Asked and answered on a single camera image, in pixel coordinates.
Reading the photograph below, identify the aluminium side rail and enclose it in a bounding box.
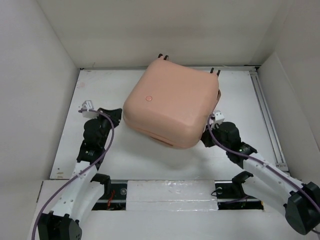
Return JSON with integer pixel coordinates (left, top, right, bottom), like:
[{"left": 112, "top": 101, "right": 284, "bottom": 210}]
[{"left": 249, "top": 65, "right": 290, "bottom": 174}]

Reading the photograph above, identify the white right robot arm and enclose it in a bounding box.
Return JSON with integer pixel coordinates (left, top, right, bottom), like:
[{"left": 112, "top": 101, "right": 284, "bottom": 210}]
[{"left": 201, "top": 121, "right": 320, "bottom": 235}]

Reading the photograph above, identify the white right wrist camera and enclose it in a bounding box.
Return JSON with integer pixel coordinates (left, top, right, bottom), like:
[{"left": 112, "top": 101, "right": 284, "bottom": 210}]
[{"left": 210, "top": 110, "right": 225, "bottom": 125}]

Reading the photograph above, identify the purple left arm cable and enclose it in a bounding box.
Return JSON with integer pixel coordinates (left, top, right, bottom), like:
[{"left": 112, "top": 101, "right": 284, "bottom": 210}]
[{"left": 31, "top": 107, "right": 116, "bottom": 240}]

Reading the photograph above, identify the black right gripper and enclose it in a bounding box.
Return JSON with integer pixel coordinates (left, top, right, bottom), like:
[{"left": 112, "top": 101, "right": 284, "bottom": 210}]
[{"left": 198, "top": 122, "right": 230, "bottom": 151}]

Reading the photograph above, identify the pink hard-shell suitcase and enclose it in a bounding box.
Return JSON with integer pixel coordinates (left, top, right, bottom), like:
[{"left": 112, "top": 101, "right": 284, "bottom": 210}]
[{"left": 122, "top": 54, "right": 221, "bottom": 149}]

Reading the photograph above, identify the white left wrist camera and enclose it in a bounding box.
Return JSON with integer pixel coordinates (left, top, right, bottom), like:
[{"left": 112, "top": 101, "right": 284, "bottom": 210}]
[{"left": 79, "top": 100, "right": 98, "bottom": 119}]

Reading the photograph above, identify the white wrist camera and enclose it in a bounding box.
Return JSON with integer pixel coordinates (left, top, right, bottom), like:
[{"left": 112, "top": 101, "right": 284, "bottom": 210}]
[
  {"left": 210, "top": 110, "right": 225, "bottom": 125},
  {"left": 79, "top": 100, "right": 98, "bottom": 119}
]

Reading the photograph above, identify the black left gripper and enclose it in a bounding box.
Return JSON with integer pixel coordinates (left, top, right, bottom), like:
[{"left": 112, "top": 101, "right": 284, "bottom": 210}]
[{"left": 93, "top": 108, "right": 122, "bottom": 147}]

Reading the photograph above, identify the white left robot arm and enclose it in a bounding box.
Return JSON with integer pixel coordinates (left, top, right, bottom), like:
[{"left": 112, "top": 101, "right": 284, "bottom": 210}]
[{"left": 31, "top": 107, "right": 123, "bottom": 240}]

